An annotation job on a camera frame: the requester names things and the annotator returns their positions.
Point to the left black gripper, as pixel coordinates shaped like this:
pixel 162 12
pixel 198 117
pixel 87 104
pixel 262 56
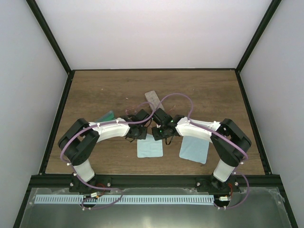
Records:
pixel 142 137

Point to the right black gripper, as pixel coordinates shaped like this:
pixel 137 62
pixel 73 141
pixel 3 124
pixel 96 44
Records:
pixel 156 136

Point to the light blue cloth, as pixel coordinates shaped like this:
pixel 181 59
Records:
pixel 194 149
pixel 149 147

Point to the blue-grey glasses case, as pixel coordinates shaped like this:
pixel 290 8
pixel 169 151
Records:
pixel 109 116

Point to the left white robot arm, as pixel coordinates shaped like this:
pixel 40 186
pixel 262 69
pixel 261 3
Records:
pixel 79 141

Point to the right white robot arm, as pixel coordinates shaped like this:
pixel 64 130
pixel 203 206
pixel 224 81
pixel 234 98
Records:
pixel 229 140

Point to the light grey glasses case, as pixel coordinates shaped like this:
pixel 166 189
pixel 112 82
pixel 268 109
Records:
pixel 153 100

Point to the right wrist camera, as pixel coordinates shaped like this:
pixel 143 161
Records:
pixel 160 117

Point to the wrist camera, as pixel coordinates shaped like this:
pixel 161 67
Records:
pixel 141 116
pixel 160 117

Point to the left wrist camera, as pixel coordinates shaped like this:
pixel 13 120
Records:
pixel 141 116

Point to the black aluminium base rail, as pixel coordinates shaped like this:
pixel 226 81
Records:
pixel 204 183

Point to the light blue slotted cable duct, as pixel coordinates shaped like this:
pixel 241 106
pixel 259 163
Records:
pixel 127 199

